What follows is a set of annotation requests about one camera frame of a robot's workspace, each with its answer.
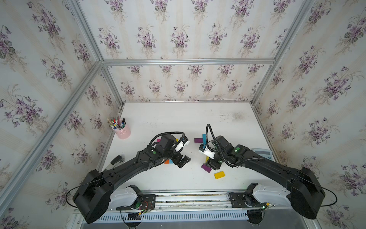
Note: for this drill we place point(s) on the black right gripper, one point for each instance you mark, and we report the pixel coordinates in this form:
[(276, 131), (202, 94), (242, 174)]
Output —
[(213, 165)]

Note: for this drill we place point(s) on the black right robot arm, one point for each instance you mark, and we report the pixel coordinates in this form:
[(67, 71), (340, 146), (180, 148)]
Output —
[(299, 188)]

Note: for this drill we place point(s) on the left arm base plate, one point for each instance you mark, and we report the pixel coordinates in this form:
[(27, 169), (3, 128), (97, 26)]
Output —
[(143, 202)]

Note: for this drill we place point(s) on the aluminium front rail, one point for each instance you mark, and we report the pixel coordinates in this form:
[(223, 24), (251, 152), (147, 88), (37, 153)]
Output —
[(186, 200)]

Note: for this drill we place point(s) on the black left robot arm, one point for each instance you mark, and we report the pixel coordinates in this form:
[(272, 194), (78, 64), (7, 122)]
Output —
[(93, 195)]

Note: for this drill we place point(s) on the purple block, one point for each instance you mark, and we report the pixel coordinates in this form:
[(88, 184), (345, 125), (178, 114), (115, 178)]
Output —
[(206, 168), (198, 140)]

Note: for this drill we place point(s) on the white black stapler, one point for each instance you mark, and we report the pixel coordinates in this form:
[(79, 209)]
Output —
[(118, 160)]

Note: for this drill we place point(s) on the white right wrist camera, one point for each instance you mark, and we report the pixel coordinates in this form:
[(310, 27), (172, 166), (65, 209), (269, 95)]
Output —
[(206, 151)]

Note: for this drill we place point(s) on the yellow-orange block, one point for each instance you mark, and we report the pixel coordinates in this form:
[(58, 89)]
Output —
[(219, 175)]

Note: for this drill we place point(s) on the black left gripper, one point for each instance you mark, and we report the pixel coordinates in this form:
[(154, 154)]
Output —
[(183, 162)]

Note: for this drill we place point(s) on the light blue calculator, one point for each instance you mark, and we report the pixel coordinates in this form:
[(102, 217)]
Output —
[(264, 153)]

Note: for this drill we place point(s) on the pens in cup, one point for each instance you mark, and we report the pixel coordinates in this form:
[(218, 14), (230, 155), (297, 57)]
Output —
[(117, 123)]

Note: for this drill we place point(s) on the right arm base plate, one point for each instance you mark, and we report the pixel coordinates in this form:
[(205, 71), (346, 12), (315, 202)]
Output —
[(243, 200)]

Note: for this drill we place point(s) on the pink pen cup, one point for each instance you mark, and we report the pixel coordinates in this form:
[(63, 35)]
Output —
[(123, 133)]

